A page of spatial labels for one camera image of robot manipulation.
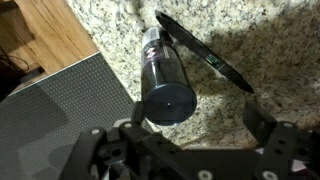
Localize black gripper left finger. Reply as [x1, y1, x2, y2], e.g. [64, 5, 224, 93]
[131, 101, 145, 125]

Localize open laptop showing fire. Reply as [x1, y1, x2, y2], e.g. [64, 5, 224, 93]
[0, 53, 133, 180]

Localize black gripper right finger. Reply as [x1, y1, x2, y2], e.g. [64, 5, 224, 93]
[243, 101, 277, 146]

